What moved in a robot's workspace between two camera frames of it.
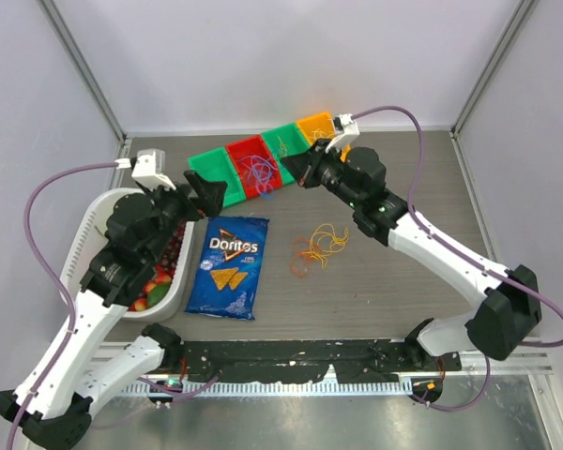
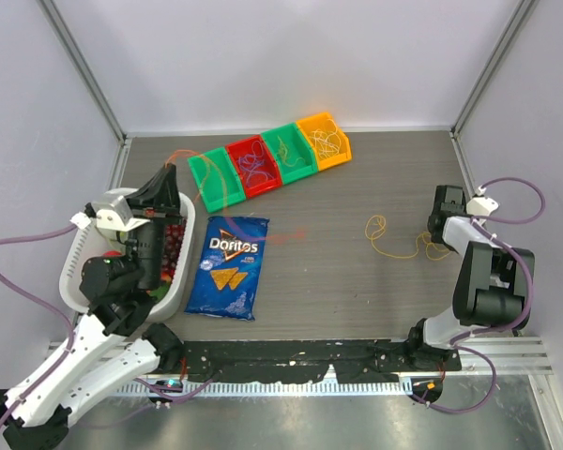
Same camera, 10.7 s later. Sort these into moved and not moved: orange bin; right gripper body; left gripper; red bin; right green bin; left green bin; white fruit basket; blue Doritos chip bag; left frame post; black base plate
Moved: left gripper; right gripper body
Not moved: orange bin; right green bin; left green bin; blue Doritos chip bag; left frame post; white fruit basket; red bin; black base plate
